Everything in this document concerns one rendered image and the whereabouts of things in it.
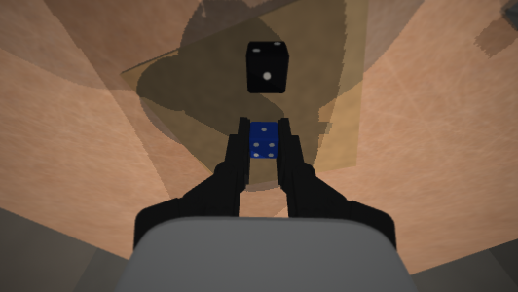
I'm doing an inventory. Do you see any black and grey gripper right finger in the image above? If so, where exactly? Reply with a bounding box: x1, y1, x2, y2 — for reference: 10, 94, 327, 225
276, 118, 397, 251

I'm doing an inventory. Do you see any blue die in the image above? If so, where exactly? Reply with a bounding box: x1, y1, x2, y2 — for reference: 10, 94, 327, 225
249, 122, 278, 159

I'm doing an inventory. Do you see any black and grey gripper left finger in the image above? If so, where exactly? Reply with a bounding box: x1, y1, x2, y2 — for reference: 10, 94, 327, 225
133, 117, 250, 250

